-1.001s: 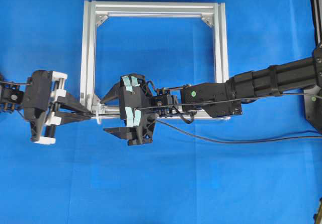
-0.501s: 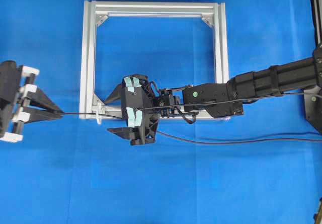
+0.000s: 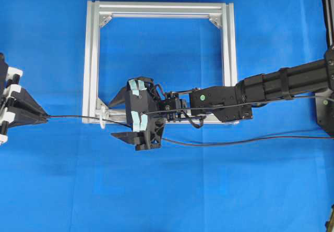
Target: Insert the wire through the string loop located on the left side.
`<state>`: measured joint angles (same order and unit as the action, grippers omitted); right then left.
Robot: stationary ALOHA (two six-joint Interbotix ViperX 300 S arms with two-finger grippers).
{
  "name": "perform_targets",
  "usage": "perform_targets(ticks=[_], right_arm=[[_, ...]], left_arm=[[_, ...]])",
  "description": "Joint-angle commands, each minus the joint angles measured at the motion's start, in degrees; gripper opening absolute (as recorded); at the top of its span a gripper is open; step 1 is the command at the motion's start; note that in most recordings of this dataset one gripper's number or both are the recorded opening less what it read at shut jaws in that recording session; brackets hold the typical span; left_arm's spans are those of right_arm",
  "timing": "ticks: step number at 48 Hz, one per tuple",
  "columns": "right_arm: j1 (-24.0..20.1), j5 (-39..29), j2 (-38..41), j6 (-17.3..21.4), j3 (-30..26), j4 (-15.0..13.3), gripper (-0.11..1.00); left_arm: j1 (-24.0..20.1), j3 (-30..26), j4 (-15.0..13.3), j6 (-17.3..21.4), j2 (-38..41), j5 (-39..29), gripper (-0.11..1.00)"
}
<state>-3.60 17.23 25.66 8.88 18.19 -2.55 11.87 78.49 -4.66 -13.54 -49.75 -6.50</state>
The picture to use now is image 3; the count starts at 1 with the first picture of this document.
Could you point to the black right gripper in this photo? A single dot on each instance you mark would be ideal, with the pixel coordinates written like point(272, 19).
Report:
point(148, 109)

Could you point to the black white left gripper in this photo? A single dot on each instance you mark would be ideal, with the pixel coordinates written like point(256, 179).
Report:
point(25, 110)

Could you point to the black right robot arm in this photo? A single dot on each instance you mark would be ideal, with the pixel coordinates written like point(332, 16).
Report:
point(236, 102)

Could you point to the white zip tie loop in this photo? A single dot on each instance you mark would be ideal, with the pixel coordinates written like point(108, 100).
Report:
point(102, 114)

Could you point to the aluminium extrusion frame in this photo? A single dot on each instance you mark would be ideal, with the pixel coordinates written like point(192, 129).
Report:
point(100, 13)

